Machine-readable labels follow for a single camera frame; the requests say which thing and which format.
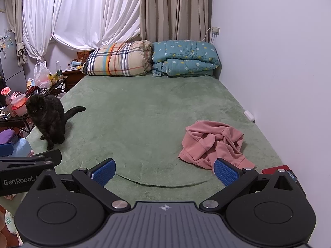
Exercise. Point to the purple folded cloth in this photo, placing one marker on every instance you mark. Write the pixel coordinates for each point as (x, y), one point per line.
(6, 137)

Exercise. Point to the wooden nightstand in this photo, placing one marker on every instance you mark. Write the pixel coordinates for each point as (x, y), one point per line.
(73, 78)

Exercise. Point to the black cat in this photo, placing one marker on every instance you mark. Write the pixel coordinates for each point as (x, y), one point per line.
(49, 118)

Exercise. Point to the black folding table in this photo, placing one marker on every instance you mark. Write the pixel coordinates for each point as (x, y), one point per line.
(58, 82)

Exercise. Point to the green bed blanket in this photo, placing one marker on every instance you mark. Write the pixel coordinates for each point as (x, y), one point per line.
(144, 124)

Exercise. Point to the small white device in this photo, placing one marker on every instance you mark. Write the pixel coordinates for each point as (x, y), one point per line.
(249, 115)

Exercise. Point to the orange patterned box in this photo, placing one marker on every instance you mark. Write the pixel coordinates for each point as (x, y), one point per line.
(83, 56)

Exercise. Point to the grey refrigerator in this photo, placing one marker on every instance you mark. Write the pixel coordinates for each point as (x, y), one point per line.
(9, 64)

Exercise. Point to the pink plastic basin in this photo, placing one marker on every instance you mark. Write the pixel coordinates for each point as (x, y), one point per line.
(20, 108)

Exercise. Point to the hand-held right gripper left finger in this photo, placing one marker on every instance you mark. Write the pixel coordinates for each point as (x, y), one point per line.
(104, 171)

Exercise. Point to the light blue folded cloth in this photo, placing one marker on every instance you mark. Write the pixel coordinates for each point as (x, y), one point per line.
(22, 147)

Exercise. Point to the clear plastic bottle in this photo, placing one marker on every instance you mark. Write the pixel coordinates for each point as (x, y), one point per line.
(59, 72)

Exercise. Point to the pink bottle vase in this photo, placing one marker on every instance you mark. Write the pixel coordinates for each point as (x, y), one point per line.
(10, 107)

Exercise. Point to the smartphone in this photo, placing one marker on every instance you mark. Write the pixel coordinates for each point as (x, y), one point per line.
(292, 176)

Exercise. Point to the red box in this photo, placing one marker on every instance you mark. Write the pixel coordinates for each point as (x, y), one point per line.
(274, 170)

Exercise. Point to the plaid folded quilt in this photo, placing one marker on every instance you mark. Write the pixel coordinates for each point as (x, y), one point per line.
(119, 56)

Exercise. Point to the teal floral folded quilt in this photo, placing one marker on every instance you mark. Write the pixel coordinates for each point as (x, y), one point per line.
(183, 54)

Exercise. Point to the white bottle green label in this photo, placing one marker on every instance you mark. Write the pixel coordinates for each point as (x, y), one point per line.
(9, 223)

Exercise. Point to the dark side table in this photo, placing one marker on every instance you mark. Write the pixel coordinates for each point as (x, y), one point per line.
(18, 117)

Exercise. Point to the pink folded cloth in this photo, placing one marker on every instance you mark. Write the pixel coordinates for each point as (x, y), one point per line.
(30, 153)

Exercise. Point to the pink artificial flower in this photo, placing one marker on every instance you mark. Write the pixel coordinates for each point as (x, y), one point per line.
(5, 91)

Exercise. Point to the white plastic bag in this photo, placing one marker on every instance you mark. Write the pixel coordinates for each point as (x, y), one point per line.
(42, 76)

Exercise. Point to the small plug on floor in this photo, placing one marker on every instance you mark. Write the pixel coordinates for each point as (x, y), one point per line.
(215, 30)

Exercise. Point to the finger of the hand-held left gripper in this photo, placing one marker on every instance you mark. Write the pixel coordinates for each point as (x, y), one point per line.
(5, 150)

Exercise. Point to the pink sweater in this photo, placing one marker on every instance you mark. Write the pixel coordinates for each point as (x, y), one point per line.
(206, 139)

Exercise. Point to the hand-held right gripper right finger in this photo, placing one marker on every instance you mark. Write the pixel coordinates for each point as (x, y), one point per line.
(226, 171)

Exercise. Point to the white sheer curtain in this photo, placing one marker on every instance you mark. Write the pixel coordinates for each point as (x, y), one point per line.
(85, 10)

